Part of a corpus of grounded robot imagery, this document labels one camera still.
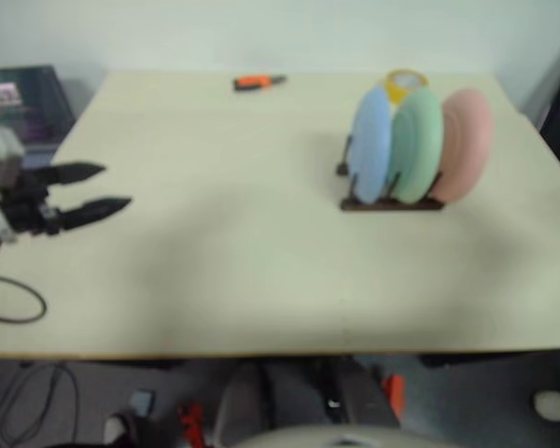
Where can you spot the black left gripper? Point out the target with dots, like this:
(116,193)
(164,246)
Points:
(25,205)

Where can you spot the blue plate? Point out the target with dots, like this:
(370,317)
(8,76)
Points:
(371,144)

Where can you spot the green plate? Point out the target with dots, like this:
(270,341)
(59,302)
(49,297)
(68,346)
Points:
(415,144)

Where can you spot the pink plate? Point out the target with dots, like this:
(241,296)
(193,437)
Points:
(466,140)

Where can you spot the dark wooden dish rack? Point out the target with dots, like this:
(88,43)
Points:
(392,206)

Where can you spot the dark box with purple print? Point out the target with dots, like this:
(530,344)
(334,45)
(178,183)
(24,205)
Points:
(28,107)

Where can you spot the orange and black tool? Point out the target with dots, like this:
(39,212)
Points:
(254,82)

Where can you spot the small blue object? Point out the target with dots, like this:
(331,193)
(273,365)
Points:
(143,402)

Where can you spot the white shoe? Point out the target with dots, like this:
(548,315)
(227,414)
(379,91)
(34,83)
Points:
(557,405)
(116,427)

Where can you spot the red object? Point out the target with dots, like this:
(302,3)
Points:
(193,420)

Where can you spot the dark grey rounded shape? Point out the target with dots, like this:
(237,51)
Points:
(289,392)

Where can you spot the yellow tape roll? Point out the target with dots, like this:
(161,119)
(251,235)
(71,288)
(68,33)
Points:
(403,84)

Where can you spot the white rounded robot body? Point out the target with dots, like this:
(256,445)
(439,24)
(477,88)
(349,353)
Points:
(345,438)

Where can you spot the orange object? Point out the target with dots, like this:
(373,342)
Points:
(394,394)

